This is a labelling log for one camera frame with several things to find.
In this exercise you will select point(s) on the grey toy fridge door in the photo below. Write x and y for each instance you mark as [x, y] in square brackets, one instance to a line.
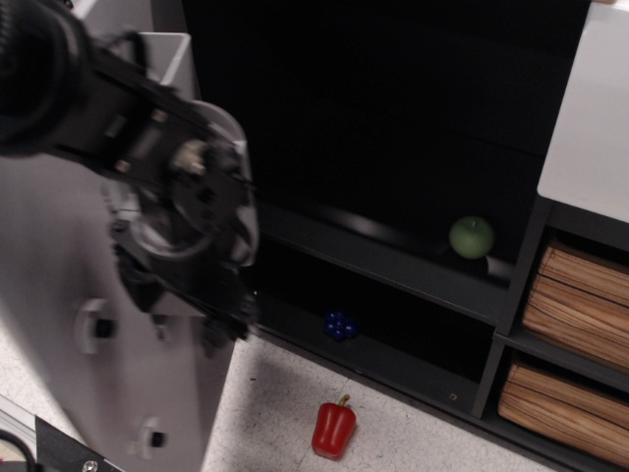
[136, 386]

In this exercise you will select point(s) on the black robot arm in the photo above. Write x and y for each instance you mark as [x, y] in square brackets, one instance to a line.
[93, 102]

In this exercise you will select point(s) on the green toy apple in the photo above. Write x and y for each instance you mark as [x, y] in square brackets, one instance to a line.
[471, 237]

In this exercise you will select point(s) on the black base plate with screw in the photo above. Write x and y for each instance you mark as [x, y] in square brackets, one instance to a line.
[56, 451]

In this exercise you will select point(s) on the red bell pepper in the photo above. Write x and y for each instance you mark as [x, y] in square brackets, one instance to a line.
[335, 425]

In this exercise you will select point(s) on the white counter top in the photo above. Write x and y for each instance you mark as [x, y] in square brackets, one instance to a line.
[587, 161]

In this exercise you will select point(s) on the aluminium rail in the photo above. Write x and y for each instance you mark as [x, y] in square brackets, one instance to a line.
[19, 422]

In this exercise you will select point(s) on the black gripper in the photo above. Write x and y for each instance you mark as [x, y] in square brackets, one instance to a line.
[218, 293]

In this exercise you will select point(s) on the dark grey fridge cabinet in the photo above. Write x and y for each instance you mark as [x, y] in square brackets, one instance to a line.
[373, 126]

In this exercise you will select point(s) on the blue toy grapes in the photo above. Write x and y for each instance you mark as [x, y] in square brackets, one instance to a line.
[339, 327]

